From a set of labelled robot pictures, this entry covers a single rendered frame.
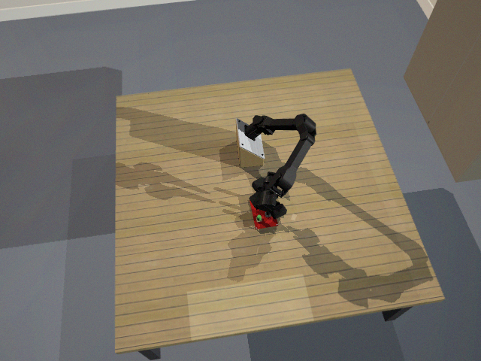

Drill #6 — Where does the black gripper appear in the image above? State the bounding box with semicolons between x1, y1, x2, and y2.
252;177;287;219

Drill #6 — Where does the red circuit board with knobs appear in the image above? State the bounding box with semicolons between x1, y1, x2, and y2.
250;202;278;230

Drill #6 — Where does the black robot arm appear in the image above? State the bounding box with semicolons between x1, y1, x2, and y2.
244;114;316;211

